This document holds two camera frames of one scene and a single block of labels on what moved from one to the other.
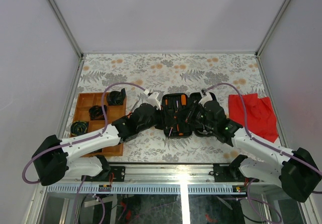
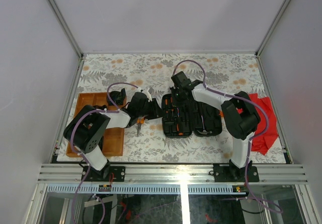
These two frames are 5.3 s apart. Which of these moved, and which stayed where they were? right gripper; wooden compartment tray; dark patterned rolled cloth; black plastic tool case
Moved: right gripper
Stayed: dark patterned rolled cloth; black plastic tool case; wooden compartment tray
